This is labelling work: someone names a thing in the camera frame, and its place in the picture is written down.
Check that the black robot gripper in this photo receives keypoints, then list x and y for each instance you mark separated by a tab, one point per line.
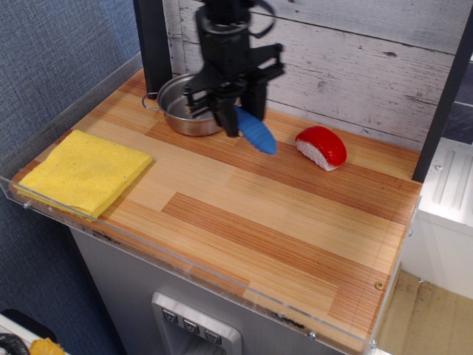
232	69

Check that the blue handled metal spoon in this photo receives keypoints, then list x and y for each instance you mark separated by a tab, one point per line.
255	132

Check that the stainless steel pot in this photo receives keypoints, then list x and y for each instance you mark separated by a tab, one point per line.
171	101

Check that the red toy sushi piece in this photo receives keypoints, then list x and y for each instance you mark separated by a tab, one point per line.
322	146

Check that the yellow folded cloth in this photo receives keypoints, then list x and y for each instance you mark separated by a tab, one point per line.
84	175

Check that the grey toy fridge front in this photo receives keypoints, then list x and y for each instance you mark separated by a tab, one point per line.
158	309

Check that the clear acrylic table guard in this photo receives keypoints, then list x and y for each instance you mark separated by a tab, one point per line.
307	249

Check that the white cabinet at right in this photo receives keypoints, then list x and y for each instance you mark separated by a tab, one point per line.
438	248

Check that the black yellow object bottom left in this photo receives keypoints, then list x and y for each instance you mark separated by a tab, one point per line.
21	334

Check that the black vertical post left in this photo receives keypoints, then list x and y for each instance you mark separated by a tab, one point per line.
154	46

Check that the black vertical post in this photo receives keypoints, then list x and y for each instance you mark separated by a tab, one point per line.
154	46
449	94

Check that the black vertical post right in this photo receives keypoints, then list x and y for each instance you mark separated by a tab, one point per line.
449	94

